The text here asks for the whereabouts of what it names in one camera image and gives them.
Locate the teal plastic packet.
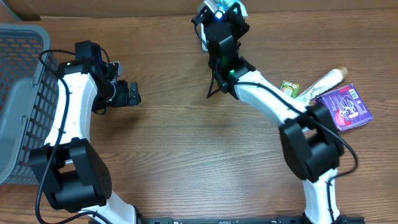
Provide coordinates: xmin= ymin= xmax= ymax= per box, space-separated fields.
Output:
xmin=215 ymin=0 xmax=248 ymax=17

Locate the green yellow snack packet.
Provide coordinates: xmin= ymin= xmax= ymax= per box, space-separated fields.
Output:
xmin=280 ymin=80 xmax=300 ymax=98

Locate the white bamboo print tube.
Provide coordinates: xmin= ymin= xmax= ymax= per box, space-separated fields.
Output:
xmin=295 ymin=66 xmax=348 ymax=103

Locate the purple Carefree pad pack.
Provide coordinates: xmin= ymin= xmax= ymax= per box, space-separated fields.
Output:
xmin=315 ymin=83 xmax=373 ymax=132

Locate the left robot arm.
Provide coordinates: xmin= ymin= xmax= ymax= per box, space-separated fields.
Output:
xmin=29 ymin=40 xmax=146 ymax=223

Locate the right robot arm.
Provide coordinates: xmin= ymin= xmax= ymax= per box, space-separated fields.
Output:
xmin=192 ymin=1 xmax=344 ymax=223

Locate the white barcode scanner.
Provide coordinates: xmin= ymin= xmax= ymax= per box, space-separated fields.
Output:
xmin=200 ymin=24 xmax=208 ymax=52

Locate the grey plastic basket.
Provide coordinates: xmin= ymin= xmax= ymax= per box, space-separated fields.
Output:
xmin=1 ymin=24 xmax=58 ymax=184

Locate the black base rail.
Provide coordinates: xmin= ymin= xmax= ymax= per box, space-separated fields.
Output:
xmin=88 ymin=215 xmax=366 ymax=224

